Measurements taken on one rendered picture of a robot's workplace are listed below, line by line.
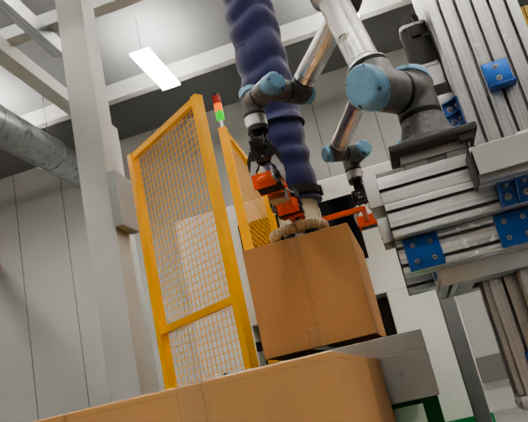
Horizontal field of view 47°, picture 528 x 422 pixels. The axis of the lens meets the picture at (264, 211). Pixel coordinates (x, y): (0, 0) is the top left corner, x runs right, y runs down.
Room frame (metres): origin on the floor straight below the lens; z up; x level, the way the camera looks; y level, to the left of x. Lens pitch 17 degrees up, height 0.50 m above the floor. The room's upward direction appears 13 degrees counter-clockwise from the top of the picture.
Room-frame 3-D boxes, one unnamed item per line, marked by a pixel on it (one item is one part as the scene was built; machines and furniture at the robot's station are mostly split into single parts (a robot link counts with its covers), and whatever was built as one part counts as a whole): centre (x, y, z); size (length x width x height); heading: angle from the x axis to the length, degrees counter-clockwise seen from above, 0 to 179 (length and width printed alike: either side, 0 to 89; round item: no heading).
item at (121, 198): (3.01, 0.70, 1.62); 0.20 x 0.05 x 0.30; 170
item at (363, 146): (2.60, -0.47, 1.46); 0.11 x 0.11 x 0.08; 22
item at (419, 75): (1.56, -0.47, 1.20); 0.13 x 0.12 x 0.14; 128
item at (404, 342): (2.12, -0.07, 0.58); 0.70 x 0.03 x 0.06; 80
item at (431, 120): (1.56, -0.47, 1.09); 0.15 x 0.15 x 0.10
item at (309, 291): (2.46, -0.14, 0.83); 0.60 x 0.40 x 0.40; 169
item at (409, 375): (2.11, -0.07, 0.47); 0.70 x 0.03 x 0.15; 80
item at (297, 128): (2.48, -0.14, 1.76); 0.22 x 0.22 x 1.04
